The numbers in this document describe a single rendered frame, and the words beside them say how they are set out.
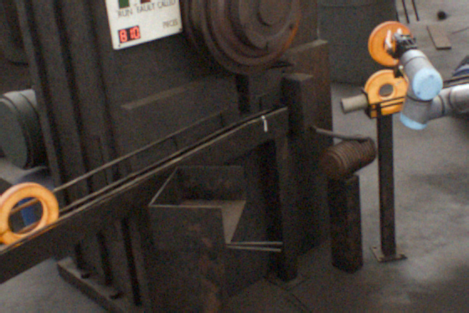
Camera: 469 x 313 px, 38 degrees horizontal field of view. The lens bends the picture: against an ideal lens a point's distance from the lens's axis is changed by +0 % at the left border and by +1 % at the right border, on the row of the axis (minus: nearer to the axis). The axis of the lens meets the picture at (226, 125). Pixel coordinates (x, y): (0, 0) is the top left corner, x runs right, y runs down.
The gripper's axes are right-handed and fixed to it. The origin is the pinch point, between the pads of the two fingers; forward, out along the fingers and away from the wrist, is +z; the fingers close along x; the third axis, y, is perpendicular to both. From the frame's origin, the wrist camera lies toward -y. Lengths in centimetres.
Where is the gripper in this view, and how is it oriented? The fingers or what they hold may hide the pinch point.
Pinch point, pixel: (390, 38)
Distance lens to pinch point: 254.2
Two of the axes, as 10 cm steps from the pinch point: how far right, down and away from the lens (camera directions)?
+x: -9.9, 1.4, -0.6
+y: -0.8, -8.1, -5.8
